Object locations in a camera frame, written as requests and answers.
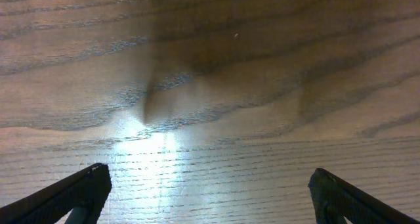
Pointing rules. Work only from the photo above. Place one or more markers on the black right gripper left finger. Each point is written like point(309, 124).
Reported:
point(80, 196)

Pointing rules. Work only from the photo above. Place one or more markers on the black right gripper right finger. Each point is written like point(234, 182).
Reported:
point(337, 201)

